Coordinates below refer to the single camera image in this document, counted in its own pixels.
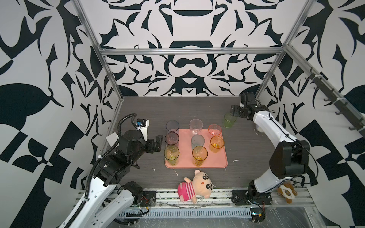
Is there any dark smoky glass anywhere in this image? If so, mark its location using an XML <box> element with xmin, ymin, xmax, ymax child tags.
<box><xmin>164</xmin><ymin>132</ymin><xmax>180</xmax><ymax>147</ymax></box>

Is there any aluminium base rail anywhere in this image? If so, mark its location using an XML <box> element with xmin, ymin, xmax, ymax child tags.
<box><xmin>71</xmin><ymin>188</ymin><xmax>317</xmax><ymax>213</ymax></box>

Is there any blue-grey tall glass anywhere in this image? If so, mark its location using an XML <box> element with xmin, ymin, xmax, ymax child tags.
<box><xmin>165</xmin><ymin>120</ymin><xmax>180</xmax><ymax>134</ymax></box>

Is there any white box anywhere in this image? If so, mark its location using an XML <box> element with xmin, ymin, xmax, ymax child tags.
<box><xmin>106</xmin><ymin>133</ymin><xmax>119</xmax><ymax>147</ymax></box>

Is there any plush doll pink shirt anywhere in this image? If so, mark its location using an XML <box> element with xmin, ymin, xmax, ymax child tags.
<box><xmin>177</xmin><ymin>170</ymin><xmax>213</xmax><ymax>203</ymax></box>

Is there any teal frosted cup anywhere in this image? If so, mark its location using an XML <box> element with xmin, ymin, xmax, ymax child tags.
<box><xmin>191</xmin><ymin>135</ymin><xmax>205</xmax><ymax>149</ymax></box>

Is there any black corrugated cable conduit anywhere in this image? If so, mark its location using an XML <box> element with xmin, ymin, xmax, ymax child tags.
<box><xmin>64</xmin><ymin>113</ymin><xmax>150</xmax><ymax>226</ymax></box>

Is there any tall light green glass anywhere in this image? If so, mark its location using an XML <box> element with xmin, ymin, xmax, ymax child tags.
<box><xmin>164</xmin><ymin>145</ymin><xmax>180</xmax><ymax>166</ymax></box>

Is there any pink short glass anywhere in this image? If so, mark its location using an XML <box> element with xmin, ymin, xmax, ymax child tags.
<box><xmin>208</xmin><ymin>124</ymin><xmax>222</xmax><ymax>138</ymax></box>

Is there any tall yellow glass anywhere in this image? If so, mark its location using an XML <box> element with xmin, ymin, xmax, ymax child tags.
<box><xmin>192</xmin><ymin>146</ymin><xmax>208</xmax><ymax>167</ymax></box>

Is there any clear tall glass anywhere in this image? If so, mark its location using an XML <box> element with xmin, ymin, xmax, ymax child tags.
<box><xmin>189</xmin><ymin>119</ymin><xmax>203</xmax><ymax>135</ymax></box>

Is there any short amber glass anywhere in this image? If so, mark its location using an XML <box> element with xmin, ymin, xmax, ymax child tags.
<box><xmin>210</xmin><ymin>136</ymin><xmax>225</xmax><ymax>153</ymax></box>

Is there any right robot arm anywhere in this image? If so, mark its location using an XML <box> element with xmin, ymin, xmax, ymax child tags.
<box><xmin>231</xmin><ymin>92</ymin><xmax>310</xmax><ymax>205</ymax></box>

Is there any wall hook rack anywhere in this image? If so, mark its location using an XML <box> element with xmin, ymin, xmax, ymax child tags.
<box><xmin>306</xmin><ymin>67</ymin><xmax>365</xmax><ymax>138</ymax></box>

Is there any pink plastic tray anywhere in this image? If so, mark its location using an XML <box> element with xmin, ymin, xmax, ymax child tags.
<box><xmin>165</xmin><ymin>129</ymin><xmax>228</xmax><ymax>169</ymax></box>

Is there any small brown plush toy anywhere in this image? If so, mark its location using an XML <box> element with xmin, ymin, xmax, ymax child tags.
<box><xmin>277</xmin><ymin>182</ymin><xmax>298</xmax><ymax>204</ymax></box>

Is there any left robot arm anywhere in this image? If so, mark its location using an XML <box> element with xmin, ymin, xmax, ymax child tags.
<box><xmin>61</xmin><ymin>127</ymin><xmax>163</xmax><ymax>228</ymax></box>

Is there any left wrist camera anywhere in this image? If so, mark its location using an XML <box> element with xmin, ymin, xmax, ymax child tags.
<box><xmin>136</xmin><ymin>118</ymin><xmax>149</xmax><ymax>141</ymax></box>

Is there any short green glass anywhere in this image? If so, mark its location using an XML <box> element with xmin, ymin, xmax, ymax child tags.
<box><xmin>223</xmin><ymin>114</ymin><xmax>237</xmax><ymax>128</ymax></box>

